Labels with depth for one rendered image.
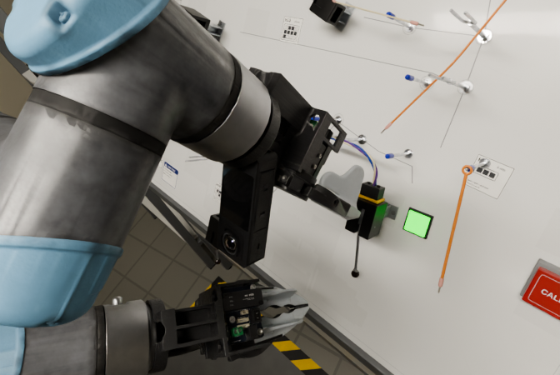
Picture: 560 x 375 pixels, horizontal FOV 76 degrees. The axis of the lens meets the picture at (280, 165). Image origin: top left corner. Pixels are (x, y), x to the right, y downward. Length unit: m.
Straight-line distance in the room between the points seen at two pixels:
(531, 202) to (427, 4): 0.32
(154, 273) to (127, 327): 1.72
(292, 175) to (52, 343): 0.25
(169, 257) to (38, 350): 1.75
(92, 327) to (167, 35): 0.28
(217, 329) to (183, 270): 1.64
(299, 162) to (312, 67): 0.42
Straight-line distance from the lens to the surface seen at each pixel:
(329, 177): 0.38
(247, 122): 0.25
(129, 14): 0.20
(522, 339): 0.66
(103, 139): 0.20
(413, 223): 0.63
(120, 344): 0.40
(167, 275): 2.07
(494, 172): 0.60
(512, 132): 0.59
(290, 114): 0.32
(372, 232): 0.58
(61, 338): 0.40
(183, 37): 0.22
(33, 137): 0.21
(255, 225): 0.32
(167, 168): 1.10
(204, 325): 0.43
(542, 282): 0.58
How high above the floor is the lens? 1.62
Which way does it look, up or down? 47 degrees down
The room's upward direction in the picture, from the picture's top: 20 degrees counter-clockwise
